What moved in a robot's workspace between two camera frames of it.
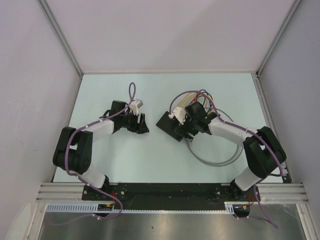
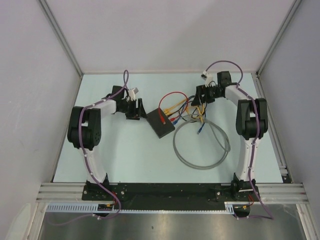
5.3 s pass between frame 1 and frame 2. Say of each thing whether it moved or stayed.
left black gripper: moved
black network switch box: moved
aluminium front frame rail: stayed
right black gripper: moved
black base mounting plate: stayed
